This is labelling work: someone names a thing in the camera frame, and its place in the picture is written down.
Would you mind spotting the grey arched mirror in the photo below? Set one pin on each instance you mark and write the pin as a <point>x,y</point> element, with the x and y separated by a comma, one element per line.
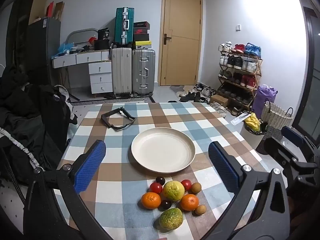
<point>75,32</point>

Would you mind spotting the silver suitcase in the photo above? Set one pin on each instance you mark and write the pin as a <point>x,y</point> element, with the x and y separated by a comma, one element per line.
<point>143,72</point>

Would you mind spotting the white desk with drawers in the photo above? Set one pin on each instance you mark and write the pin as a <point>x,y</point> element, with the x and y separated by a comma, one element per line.
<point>100,76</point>

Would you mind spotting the red flat box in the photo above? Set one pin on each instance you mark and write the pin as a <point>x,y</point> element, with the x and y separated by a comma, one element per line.
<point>50,10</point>

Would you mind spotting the purple bag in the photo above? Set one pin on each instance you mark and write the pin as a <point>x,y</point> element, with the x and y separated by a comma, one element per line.
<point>265,97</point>

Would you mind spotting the assorted shoes collection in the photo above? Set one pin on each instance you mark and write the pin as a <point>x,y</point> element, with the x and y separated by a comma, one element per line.
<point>237,62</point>

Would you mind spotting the yellow plastic bag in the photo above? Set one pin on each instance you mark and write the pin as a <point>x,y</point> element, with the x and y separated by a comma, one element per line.
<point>252,122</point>

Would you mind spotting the dark purple plum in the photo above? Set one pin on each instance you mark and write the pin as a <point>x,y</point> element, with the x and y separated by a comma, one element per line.
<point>160,180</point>
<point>166,204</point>

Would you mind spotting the red and black shoe box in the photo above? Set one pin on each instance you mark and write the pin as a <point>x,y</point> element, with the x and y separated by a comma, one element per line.
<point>141,31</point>

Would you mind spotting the dark grey refrigerator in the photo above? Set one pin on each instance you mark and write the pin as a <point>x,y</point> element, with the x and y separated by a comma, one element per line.
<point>43,50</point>

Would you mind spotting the black printed paper bag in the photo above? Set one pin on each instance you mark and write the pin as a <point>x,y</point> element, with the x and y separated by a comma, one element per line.
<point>103,33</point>

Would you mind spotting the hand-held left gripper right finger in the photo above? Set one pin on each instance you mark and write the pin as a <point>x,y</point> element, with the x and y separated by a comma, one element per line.
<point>222,165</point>

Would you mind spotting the pile of dark shoes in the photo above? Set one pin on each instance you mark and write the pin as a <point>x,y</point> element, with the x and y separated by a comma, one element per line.
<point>193,95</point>

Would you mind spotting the black metal bracket frame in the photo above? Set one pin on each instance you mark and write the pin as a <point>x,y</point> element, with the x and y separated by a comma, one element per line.
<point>106,118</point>

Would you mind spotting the wooden door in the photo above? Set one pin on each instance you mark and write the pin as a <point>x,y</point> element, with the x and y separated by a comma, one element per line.
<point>182,42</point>

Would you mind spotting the blue plastic bag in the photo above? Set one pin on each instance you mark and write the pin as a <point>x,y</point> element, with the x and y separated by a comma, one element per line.
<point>64,48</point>

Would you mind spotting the grey door mat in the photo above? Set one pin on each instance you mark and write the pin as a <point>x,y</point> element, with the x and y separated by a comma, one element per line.
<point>177,88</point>

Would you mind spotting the brown longan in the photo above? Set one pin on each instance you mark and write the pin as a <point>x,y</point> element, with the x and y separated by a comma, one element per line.
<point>200,209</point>
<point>196,187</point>

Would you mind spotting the small brown cardboard box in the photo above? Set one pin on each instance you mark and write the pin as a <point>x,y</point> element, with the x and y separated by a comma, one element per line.
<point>219,100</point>

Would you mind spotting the pile of black clothes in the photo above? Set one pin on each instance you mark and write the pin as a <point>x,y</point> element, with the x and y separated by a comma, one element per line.
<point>17,120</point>

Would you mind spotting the cream round plate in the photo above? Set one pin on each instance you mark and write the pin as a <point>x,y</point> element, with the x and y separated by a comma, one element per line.
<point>162,150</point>

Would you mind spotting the black and white jacket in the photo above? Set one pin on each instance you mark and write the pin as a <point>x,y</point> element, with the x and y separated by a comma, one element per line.
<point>55,115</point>

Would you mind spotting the black storage bag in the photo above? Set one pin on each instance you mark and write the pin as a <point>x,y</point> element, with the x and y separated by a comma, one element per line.
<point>101,44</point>

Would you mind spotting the red cap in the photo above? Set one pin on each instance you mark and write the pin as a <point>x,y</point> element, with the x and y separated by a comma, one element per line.
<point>93,40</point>

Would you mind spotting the white trash bin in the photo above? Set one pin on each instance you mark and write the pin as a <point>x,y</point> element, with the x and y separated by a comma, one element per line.
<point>250,140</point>

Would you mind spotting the white suitcase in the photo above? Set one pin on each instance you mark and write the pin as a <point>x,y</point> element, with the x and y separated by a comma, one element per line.
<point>121,72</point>

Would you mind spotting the orange mandarin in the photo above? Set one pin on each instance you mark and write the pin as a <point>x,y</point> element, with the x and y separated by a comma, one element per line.
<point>189,202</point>
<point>151,200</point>

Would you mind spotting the woven basket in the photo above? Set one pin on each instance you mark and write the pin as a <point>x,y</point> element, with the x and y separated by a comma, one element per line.
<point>276,117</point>

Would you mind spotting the tall black cabinet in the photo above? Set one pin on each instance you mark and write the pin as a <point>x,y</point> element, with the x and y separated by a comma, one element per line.
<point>17,30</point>

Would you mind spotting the yellow-green citrus fruit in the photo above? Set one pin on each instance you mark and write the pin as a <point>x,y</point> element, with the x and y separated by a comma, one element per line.
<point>173,190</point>

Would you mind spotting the red tomato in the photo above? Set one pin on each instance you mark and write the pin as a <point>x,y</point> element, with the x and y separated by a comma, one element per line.
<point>186,184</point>
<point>156,187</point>

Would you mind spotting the white sneakers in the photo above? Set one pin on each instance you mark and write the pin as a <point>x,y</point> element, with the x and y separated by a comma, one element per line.
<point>219,108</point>

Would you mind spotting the black framed glass door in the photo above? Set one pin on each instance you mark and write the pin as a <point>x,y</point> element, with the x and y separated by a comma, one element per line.
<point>312,80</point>

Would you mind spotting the teal suitcase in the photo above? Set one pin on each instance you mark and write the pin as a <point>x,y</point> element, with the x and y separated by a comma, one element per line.
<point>121,26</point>

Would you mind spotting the green mottled citrus fruit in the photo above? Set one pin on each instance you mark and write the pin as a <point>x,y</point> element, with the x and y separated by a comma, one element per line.
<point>171,218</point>

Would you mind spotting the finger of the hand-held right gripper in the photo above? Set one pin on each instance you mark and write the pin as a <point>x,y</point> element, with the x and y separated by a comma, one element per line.
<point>277,150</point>
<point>291,133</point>

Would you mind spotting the wooden shoe rack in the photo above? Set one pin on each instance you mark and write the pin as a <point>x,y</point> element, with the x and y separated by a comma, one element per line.
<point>258,76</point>

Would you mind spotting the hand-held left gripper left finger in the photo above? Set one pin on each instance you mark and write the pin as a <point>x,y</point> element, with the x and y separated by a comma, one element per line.
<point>90,165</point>

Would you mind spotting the tan cardboard box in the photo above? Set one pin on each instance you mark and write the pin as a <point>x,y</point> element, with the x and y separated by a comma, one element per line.
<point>38,2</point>

